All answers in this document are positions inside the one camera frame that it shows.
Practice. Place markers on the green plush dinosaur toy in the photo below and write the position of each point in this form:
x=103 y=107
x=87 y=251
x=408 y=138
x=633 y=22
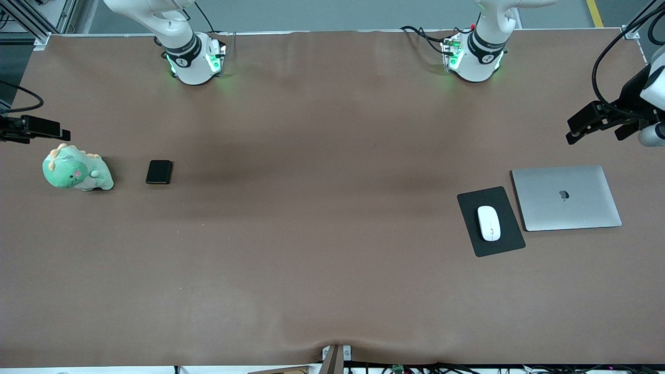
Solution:
x=70 y=171

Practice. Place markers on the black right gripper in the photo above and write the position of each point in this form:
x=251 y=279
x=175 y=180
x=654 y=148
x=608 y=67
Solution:
x=10 y=130

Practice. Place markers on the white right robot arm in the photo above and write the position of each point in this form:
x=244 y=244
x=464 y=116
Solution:
x=189 y=65

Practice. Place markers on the silver closed laptop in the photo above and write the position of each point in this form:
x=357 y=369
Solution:
x=566 y=200

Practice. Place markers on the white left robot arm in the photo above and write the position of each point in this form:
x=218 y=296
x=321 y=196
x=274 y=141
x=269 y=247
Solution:
x=475 y=65

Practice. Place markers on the metal table edge bracket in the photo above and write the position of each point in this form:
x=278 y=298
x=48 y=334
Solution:
x=327 y=353

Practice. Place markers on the aluminium frame profile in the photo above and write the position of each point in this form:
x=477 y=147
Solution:
x=31 y=21

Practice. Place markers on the white table corner bracket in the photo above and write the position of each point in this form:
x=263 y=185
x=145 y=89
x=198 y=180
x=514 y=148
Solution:
x=630 y=32

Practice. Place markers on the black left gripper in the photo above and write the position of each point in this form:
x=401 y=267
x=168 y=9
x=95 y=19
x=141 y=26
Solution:
x=630 y=95

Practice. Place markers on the white computer mouse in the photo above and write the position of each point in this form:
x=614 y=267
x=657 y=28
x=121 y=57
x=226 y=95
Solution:
x=489 y=223

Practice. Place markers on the brown camera mount post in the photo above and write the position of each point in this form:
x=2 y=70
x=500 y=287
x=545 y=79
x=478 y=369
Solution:
x=333 y=361

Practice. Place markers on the black mouse pad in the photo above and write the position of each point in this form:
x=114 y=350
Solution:
x=467 y=208

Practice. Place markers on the brown table cover mat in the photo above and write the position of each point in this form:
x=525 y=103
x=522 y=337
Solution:
x=311 y=270

